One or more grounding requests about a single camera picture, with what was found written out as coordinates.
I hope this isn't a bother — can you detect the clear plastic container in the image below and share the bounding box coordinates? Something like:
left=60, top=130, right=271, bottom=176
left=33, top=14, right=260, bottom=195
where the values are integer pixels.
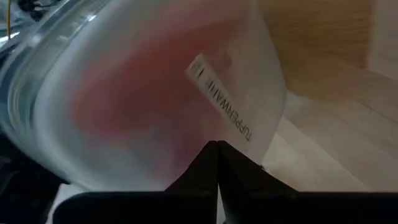
left=0, top=0, right=287, bottom=192

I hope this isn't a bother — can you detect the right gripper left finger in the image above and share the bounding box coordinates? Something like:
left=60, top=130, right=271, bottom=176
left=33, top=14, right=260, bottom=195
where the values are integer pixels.
left=52, top=140, right=219, bottom=224

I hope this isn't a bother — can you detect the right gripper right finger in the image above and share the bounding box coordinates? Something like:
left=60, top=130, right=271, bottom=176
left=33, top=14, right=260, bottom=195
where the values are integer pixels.
left=217, top=140, right=398, bottom=224

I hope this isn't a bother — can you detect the clear zipper bag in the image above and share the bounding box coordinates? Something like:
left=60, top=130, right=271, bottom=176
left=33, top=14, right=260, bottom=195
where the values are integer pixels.
left=70, top=17, right=239, bottom=141

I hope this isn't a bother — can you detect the yellow cable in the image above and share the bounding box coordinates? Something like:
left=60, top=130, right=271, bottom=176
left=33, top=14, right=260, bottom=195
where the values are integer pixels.
left=6, top=0, right=12, bottom=40

